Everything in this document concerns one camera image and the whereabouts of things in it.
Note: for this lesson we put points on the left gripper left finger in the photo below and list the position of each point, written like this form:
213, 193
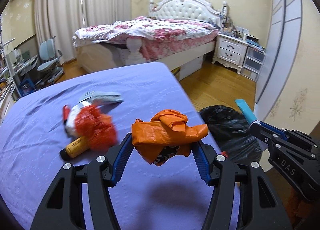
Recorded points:
61, 206

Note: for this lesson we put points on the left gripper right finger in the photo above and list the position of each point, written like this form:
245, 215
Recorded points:
259, 205

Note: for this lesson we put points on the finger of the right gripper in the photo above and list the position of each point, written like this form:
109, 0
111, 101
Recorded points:
271, 132
287, 148

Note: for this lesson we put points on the white tissue wad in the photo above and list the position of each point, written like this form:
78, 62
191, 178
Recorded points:
70, 123

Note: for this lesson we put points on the red-orange plastic bag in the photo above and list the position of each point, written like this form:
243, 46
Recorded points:
96, 127

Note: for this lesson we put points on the orange snack wrapper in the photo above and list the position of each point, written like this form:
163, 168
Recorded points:
166, 135

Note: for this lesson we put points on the red small bottle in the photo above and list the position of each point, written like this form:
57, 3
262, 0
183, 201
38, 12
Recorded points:
65, 113

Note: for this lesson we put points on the grey-white foil pouch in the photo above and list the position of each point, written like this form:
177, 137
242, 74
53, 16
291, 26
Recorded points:
102, 98

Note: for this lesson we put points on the orange foam fruit net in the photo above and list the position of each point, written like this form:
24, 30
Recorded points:
224, 154

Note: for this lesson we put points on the black-lined trash bin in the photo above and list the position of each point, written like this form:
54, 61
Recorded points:
231, 132

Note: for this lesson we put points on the plastic drawer unit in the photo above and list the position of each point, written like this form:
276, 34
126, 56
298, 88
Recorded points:
253, 63

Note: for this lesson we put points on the white nightstand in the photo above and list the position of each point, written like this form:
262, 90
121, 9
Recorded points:
230, 52

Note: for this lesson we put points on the white storage box under bed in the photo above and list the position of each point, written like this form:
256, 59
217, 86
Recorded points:
190, 67

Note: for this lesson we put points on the cardboard box under bed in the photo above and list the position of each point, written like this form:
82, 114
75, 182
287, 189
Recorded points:
176, 73

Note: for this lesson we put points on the white bookshelf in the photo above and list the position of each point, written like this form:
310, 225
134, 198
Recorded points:
7, 85

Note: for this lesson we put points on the sliding wardrobe door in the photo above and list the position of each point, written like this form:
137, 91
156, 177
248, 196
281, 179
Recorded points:
280, 54

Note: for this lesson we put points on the white bed with headboard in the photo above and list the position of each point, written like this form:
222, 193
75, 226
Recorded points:
101, 56

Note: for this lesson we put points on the light blue desk chair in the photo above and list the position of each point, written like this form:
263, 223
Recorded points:
50, 67

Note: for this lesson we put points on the floral pink quilt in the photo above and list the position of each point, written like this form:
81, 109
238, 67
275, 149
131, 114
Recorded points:
160, 37

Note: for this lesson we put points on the study desk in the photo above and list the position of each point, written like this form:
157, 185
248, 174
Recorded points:
21, 69

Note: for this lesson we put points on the beige curtains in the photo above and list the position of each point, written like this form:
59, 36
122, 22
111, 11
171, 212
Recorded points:
59, 19

